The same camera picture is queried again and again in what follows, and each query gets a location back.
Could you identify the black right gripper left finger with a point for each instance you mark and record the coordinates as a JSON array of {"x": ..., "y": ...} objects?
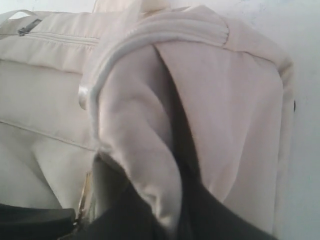
[{"x": 22, "y": 223}]

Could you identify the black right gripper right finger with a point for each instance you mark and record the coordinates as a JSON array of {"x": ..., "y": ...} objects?
[{"x": 198, "y": 190}]

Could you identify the cream fabric duffel bag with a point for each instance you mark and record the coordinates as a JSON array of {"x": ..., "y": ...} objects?
[{"x": 132, "y": 70}]

